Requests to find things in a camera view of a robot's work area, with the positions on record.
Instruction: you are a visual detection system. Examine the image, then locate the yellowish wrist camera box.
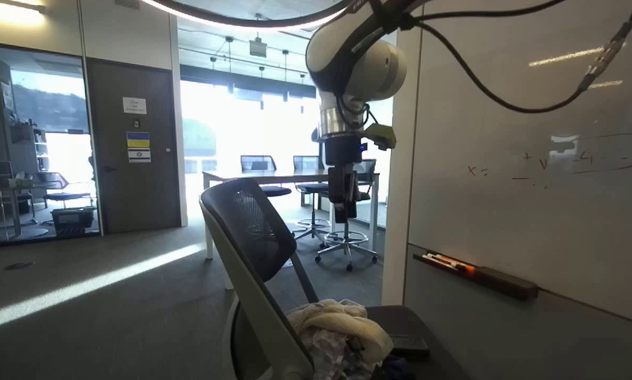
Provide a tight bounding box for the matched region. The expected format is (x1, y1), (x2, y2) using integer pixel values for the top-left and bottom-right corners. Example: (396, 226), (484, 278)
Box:
(364, 122), (397, 150)

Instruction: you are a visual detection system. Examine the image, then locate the white paper door sign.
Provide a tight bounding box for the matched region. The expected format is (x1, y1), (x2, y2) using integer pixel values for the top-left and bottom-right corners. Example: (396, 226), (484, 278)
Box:
(123, 96), (148, 113)

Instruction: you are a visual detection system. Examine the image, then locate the black office chair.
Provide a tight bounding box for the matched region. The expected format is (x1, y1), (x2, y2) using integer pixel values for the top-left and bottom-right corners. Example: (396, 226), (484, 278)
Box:
(312, 156), (381, 274)
(242, 153), (289, 196)
(291, 153), (329, 238)

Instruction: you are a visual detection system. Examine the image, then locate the dark blue garment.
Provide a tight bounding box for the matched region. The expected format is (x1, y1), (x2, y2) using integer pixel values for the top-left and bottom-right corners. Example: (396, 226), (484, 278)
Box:
(373, 354), (417, 380)

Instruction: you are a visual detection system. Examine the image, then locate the black office chair left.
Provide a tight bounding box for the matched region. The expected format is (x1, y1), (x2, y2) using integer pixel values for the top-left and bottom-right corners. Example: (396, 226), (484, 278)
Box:
(242, 153), (289, 196)

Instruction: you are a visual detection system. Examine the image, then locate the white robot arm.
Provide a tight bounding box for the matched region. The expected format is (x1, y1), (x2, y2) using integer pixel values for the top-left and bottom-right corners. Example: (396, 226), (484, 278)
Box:
(304, 0), (425, 221)

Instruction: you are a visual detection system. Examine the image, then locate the black office chair middle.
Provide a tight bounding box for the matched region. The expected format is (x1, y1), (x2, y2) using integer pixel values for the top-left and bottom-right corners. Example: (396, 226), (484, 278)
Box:
(291, 153), (329, 238)

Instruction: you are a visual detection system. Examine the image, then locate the white wall whiteboard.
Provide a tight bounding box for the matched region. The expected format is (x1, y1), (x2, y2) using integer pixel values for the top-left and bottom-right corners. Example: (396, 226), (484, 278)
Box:
(408, 0), (632, 318)

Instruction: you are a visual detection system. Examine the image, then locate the black floor bin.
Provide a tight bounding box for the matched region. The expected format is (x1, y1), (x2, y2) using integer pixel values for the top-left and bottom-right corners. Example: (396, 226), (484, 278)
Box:
(50, 207), (94, 236)

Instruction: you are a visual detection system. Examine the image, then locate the meeting room table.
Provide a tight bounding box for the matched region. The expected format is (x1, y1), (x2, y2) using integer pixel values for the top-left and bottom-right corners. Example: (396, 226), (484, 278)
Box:
(204, 169), (378, 261)

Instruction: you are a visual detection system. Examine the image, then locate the orange whiteboard marker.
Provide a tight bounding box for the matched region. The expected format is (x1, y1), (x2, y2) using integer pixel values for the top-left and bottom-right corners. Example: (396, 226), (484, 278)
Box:
(423, 254), (477, 277)

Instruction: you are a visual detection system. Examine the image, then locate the blue yellow door sign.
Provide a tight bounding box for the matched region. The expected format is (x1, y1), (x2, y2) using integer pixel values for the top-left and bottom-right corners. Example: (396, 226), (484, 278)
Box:
(126, 131), (153, 164)

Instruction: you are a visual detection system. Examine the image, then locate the dark grey door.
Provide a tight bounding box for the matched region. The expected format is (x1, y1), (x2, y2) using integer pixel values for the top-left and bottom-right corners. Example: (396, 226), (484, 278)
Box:
(89, 60), (180, 234)

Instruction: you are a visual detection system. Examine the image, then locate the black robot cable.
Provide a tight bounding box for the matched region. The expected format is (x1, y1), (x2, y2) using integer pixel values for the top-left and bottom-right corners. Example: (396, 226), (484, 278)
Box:
(397, 0), (632, 117)

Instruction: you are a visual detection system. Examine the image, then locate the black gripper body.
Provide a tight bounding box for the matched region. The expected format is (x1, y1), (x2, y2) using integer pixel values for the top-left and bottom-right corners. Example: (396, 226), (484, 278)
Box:
(326, 136), (362, 167)

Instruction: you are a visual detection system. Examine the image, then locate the grey mesh office chair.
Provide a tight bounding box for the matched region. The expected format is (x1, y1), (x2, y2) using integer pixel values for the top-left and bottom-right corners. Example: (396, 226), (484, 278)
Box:
(199, 179), (467, 380)

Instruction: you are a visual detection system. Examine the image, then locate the whiteboard marker tray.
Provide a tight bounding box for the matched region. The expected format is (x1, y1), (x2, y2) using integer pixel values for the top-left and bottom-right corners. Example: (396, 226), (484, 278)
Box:
(434, 264), (539, 301)

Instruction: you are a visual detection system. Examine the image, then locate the black office chair right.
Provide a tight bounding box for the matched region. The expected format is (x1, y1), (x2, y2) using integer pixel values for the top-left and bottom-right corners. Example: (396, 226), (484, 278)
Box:
(312, 156), (381, 274)

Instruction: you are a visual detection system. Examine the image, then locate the cream and grey garment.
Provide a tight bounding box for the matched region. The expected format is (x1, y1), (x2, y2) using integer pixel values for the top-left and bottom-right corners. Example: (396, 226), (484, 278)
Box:
(288, 300), (396, 380)

